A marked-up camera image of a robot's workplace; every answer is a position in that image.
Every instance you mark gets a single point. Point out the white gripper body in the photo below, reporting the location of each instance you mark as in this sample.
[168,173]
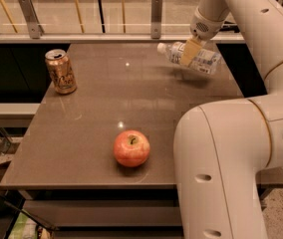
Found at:
[203,27]

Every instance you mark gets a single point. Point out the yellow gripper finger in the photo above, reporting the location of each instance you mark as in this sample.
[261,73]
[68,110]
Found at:
[191,47]

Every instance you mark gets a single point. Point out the clear plastic water bottle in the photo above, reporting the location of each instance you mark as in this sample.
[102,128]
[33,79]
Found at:
[204,61]

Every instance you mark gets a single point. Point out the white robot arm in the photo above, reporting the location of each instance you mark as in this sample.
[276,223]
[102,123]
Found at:
[219,147]

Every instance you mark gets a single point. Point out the orange soda can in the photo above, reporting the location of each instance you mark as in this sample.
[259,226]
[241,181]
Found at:
[60,71]

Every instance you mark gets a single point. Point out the red apple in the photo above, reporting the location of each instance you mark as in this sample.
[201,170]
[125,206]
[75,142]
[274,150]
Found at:
[131,148]

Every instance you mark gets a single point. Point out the metal glass railing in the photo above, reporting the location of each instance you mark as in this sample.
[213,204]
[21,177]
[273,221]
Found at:
[98,16]

